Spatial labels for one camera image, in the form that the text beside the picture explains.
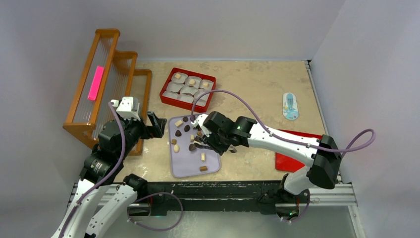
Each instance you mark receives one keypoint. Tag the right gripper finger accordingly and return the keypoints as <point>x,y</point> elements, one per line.
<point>201,141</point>
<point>205,147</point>

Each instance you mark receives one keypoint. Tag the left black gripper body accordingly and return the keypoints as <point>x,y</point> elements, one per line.
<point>136,129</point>

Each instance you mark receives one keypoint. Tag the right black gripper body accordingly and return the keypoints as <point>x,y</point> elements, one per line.
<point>218,142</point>

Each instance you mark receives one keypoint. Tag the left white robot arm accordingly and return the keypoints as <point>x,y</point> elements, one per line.
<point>84,219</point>

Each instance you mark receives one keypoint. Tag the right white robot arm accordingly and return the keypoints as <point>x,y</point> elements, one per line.
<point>321,165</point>

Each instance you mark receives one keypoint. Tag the white oval chocolate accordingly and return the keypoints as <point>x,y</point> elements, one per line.
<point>176,148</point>

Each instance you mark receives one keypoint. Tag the white rectangular chocolate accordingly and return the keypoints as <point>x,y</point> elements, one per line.
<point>178,123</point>

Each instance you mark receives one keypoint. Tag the red chocolate box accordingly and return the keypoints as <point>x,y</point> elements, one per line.
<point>179,93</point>

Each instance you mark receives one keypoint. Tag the lavender plastic tray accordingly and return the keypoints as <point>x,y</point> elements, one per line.
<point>186,163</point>

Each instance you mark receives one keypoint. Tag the pink rectangular block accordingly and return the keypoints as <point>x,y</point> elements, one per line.
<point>96,82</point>

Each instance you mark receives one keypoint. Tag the orange wooden tiered rack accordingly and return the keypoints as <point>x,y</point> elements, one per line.
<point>121,78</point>

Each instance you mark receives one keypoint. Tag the red box lid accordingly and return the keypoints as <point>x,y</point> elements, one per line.
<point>288,164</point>

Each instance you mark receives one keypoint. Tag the blue white sticker card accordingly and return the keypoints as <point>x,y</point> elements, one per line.
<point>289,108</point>

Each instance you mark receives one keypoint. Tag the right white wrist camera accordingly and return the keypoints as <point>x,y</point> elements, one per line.
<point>198,123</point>

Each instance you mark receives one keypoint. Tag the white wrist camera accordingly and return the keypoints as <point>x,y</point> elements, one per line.
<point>198,123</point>
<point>127,108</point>

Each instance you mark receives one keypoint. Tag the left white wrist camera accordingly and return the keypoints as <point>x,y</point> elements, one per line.
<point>127,108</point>

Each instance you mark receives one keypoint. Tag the black metal base rail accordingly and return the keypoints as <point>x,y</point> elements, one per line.
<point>236,196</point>

